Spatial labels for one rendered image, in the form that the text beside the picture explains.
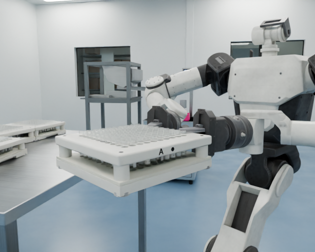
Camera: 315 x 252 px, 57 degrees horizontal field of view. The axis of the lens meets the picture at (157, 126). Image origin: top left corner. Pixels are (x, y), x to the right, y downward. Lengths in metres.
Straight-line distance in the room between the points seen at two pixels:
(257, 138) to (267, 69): 0.30
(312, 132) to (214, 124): 0.25
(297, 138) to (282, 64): 0.31
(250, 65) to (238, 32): 5.04
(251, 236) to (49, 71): 6.47
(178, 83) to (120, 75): 3.18
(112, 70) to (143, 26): 2.16
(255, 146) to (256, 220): 0.35
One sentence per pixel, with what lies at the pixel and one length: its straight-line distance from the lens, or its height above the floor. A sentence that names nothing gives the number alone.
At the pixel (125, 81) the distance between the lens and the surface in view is 4.33.
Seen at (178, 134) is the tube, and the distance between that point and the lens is 0.61.
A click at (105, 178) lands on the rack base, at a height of 1.04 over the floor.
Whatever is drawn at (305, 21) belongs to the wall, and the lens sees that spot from 6.31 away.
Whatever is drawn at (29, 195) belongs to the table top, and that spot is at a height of 0.90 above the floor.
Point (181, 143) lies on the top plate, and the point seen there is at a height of 1.08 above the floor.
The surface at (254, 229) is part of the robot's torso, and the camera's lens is 1.10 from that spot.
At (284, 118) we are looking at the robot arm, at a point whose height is 1.11.
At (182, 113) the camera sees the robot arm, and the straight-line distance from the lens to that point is 0.95.
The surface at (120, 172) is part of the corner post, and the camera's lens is 0.49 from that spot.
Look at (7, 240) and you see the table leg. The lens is 0.86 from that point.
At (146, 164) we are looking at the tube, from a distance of 0.57.
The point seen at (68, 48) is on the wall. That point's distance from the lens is 6.93.
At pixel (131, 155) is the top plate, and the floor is 1.08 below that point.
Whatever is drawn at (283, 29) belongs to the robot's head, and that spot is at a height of 1.37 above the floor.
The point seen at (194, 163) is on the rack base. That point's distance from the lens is 0.61.
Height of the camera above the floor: 1.20
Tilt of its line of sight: 8 degrees down
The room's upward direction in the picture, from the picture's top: straight up
